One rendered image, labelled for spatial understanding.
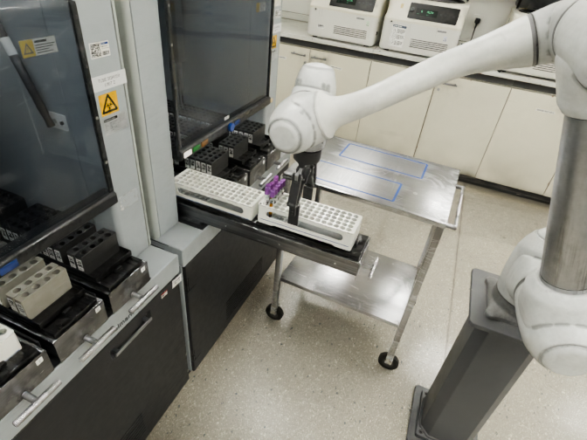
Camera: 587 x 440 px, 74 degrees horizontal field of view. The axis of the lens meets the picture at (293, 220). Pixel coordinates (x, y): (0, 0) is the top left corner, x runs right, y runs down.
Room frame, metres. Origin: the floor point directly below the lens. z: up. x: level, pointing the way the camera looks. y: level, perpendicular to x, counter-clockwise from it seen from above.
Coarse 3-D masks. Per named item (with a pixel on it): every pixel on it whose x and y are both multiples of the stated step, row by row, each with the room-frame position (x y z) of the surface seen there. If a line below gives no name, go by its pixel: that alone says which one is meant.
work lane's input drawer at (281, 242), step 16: (192, 208) 1.02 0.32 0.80; (208, 208) 1.01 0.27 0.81; (208, 224) 1.00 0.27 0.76; (224, 224) 0.98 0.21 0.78; (240, 224) 0.96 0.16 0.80; (256, 224) 0.96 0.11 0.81; (256, 240) 0.94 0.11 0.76; (272, 240) 0.93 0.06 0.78; (288, 240) 0.91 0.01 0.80; (304, 240) 0.90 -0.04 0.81; (368, 240) 0.95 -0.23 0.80; (304, 256) 0.89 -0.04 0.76; (320, 256) 0.88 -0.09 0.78; (336, 256) 0.86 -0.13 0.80; (352, 256) 0.86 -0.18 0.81; (352, 272) 0.84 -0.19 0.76
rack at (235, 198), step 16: (176, 176) 1.09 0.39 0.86; (192, 176) 1.11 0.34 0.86; (208, 176) 1.12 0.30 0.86; (176, 192) 1.06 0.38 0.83; (192, 192) 1.07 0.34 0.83; (208, 192) 1.02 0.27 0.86; (224, 192) 1.04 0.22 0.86; (240, 192) 1.04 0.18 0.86; (256, 192) 1.05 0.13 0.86; (224, 208) 1.00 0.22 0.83; (240, 208) 1.04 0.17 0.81; (256, 208) 1.00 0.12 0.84
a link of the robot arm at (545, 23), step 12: (564, 0) 0.86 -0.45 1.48; (576, 0) 0.80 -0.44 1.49; (540, 12) 0.86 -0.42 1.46; (552, 12) 0.84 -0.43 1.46; (564, 12) 0.79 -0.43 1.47; (540, 24) 0.84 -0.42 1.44; (552, 24) 0.81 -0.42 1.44; (540, 36) 0.83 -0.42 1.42; (552, 36) 0.80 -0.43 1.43; (540, 48) 0.82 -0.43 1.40; (552, 48) 0.79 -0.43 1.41; (540, 60) 0.83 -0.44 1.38; (552, 60) 0.83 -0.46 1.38
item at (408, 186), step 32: (352, 160) 1.45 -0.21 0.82; (384, 160) 1.49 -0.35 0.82; (416, 160) 1.52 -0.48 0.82; (288, 192) 1.28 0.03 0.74; (320, 192) 1.67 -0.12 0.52; (352, 192) 1.20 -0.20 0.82; (384, 192) 1.22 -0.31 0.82; (416, 192) 1.25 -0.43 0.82; (448, 192) 1.28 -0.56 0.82; (448, 224) 1.12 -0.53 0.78; (384, 256) 1.53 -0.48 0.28; (320, 288) 1.25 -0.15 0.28; (352, 288) 1.27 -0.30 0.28; (384, 288) 1.30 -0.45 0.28; (416, 288) 1.07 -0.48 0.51; (384, 320) 1.11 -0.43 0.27; (384, 352) 1.10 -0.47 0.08
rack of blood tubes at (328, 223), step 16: (272, 208) 0.95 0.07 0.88; (288, 208) 0.97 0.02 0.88; (304, 208) 0.98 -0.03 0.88; (320, 208) 0.98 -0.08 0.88; (272, 224) 0.95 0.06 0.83; (288, 224) 0.93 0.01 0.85; (304, 224) 0.96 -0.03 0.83; (320, 224) 0.90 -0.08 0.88; (336, 224) 0.90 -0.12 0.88; (352, 224) 0.91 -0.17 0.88; (320, 240) 0.90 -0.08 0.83; (336, 240) 0.88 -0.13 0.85; (352, 240) 0.87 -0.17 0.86
